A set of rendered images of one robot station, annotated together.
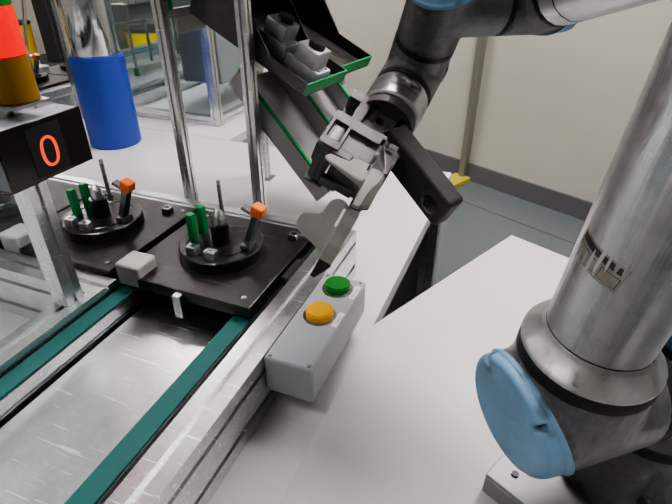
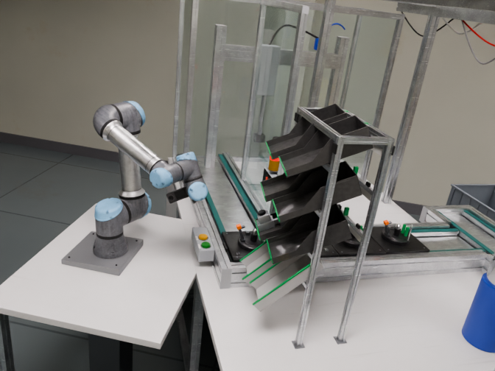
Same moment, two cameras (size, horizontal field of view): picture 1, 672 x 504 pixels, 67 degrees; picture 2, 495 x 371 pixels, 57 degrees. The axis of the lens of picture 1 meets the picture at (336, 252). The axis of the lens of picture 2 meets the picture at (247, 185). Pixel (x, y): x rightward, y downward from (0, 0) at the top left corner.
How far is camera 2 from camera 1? 2.38 m
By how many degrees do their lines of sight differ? 113
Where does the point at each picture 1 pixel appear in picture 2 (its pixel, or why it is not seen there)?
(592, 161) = not seen: outside the picture
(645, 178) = not seen: hidden behind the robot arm
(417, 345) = (177, 270)
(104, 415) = (231, 221)
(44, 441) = (236, 216)
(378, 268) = (213, 295)
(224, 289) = (235, 234)
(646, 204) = not seen: hidden behind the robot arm
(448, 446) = (154, 250)
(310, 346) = (197, 230)
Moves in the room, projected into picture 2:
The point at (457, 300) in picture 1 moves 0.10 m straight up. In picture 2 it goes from (171, 291) to (172, 271)
